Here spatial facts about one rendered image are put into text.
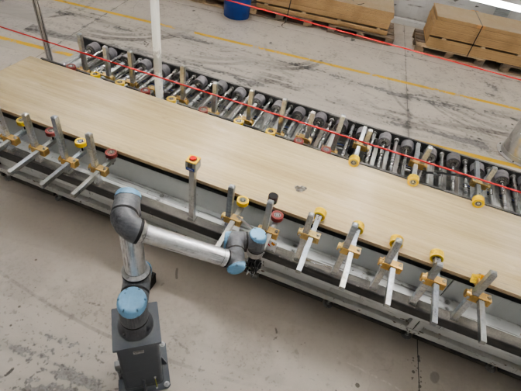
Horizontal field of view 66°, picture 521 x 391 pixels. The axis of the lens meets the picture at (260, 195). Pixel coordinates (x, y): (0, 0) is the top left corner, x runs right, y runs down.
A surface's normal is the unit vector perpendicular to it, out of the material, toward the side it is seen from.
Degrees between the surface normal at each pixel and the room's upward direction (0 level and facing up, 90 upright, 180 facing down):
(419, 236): 0
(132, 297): 5
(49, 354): 0
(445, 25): 90
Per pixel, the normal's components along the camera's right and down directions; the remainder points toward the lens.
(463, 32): -0.23, 0.66
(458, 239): 0.13, -0.71
